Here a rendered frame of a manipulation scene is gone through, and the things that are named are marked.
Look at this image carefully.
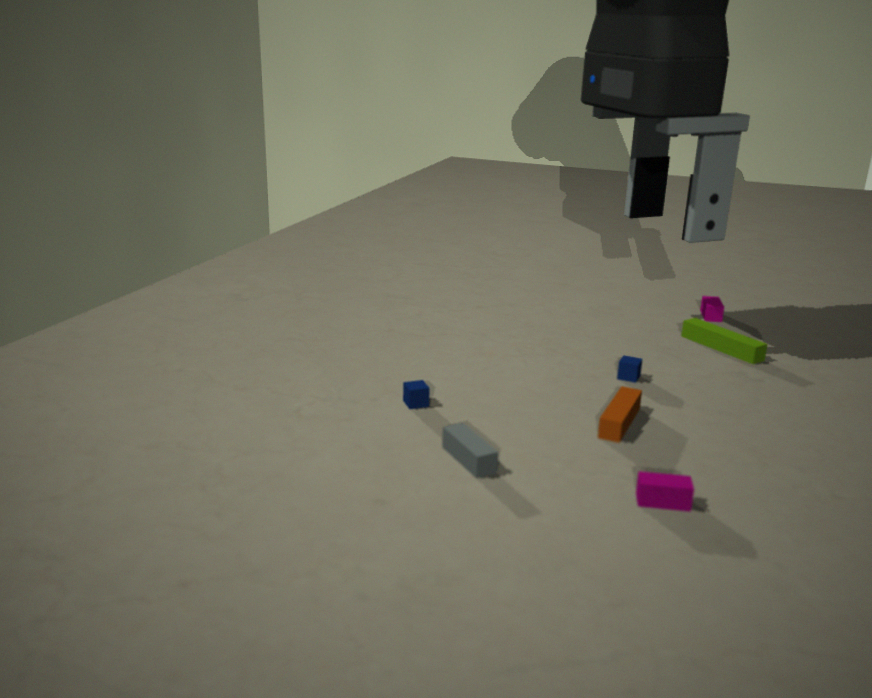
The grey rectangular block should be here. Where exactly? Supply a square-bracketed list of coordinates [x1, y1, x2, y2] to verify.
[442, 423, 498, 478]

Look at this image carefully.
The magenta block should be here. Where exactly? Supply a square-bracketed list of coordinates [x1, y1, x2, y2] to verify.
[636, 472, 694, 512]
[700, 296, 724, 322]

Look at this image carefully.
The small blue cube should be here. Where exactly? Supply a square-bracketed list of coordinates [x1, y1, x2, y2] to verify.
[403, 380, 430, 409]
[617, 355, 642, 383]

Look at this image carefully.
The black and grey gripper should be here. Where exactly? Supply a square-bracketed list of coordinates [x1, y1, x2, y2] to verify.
[581, 0, 750, 243]

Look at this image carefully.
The orange rectangular block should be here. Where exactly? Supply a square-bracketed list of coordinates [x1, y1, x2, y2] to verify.
[598, 386, 642, 443]

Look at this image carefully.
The lime green rod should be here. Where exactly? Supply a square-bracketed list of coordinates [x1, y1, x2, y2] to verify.
[681, 318, 768, 364]

